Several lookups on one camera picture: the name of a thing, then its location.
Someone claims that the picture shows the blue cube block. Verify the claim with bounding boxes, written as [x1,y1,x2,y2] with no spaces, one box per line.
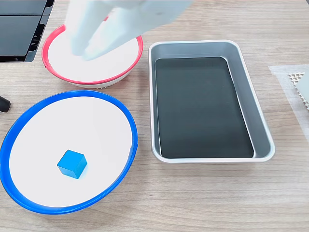
[56,149,87,180]

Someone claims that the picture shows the red rimmed dish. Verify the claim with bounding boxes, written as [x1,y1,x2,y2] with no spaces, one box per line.
[41,15,144,89]

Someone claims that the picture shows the blue rimmed dish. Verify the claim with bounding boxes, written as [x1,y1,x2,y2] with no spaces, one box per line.
[0,89,139,215]

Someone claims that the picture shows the black tray liner mat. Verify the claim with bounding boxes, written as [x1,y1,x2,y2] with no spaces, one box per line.
[154,56,255,160]

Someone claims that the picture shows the silver metal tray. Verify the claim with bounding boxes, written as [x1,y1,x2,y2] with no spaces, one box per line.
[148,40,276,164]

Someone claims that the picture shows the black flat panel device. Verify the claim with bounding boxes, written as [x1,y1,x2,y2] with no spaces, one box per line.
[0,0,56,63]

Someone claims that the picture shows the black cylindrical stand leg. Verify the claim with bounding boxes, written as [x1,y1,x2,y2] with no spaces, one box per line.
[0,95,12,113]

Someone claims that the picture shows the white mesh mat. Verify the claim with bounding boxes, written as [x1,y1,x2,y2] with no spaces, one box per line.
[287,72,309,113]

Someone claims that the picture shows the pale grey base plate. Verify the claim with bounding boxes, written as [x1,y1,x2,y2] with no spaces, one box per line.
[295,72,309,103]

